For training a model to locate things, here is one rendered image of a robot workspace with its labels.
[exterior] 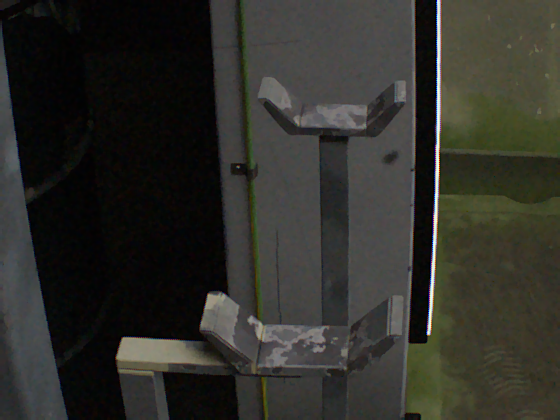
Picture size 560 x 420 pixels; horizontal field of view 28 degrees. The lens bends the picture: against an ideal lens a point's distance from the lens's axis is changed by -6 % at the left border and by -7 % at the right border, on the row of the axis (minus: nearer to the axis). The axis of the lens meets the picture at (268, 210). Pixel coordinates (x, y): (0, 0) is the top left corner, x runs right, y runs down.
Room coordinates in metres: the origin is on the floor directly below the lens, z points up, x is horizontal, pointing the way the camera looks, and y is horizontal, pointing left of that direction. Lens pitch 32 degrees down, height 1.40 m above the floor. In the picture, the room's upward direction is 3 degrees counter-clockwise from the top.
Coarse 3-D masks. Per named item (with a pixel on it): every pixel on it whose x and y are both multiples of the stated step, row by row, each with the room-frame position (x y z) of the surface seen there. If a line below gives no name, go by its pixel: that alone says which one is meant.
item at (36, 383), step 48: (0, 48) 0.51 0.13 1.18; (0, 96) 0.50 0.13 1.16; (0, 144) 0.49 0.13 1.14; (0, 192) 0.48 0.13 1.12; (0, 240) 0.47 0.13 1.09; (0, 288) 0.46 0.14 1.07; (0, 336) 0.46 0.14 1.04; (48, 336) 0.51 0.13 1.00; (0, 384) 0.46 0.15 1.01; (48, 384) 0.50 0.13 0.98
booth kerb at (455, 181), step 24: (456, 168) 2.19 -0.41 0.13; (480, 168) 2.18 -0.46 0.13; (504, 168) 2.18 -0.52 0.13; (528, 168) 2.17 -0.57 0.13; (552, 168) 2.16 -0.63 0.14; (456, 192) 2.19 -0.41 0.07; (480, 192) 2.18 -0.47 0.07; (504, 192) 2.17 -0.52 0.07; (528, 192) 2.17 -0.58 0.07; (552, 192) 2.16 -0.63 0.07
